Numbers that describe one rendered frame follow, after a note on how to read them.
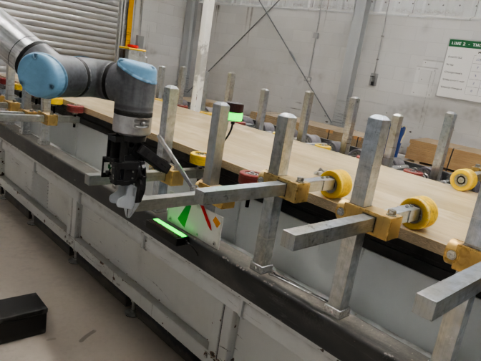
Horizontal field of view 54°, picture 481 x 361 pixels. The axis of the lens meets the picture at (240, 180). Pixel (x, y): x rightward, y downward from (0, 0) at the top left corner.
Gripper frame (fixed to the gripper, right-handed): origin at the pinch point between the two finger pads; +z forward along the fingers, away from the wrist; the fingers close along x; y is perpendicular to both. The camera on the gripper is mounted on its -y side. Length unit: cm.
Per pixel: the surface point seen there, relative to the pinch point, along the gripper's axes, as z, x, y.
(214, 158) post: -12.6, -2.4, -27.3
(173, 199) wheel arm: -2.8, 1.4, -11.7
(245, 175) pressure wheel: -7.8, 0.7, -37.8
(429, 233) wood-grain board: -8, 54, -50
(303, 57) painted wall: -71, -522, -684
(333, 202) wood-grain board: -8, 28, -46
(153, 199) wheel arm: -3.3, 1.4, -5.4
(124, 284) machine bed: 68, -76, -49
